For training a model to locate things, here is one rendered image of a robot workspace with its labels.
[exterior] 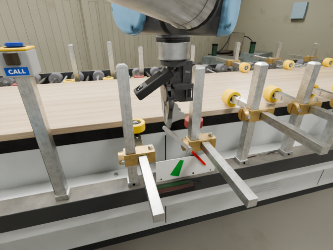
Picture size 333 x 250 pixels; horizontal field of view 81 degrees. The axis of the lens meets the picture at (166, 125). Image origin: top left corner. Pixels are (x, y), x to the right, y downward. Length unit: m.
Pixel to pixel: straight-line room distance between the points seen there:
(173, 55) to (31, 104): 0.42
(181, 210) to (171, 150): 0.48
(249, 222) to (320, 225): 0.49
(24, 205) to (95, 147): 0.33
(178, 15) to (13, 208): 0.82
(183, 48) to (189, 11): 0.26
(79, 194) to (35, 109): 0.36
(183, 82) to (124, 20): 0.24
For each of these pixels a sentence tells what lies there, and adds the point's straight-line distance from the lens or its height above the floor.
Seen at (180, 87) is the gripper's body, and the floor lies 1.12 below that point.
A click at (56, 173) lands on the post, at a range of 0.78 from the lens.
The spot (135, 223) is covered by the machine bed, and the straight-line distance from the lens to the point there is 1.36.
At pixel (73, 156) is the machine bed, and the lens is 1.00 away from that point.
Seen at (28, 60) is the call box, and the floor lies 1.19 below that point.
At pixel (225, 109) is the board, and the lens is 1.02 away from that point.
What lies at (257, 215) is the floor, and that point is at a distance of 1.76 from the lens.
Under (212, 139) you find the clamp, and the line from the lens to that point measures 0.80.
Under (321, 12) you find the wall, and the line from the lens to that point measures 7.58.
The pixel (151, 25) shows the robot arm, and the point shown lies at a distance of 0.41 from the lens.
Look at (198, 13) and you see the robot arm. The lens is 0.30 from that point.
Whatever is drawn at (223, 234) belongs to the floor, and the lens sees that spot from 1.57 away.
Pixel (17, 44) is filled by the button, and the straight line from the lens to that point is 0.64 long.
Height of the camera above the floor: 1.27
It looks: 27 degrees down
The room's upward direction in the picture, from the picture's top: straight up
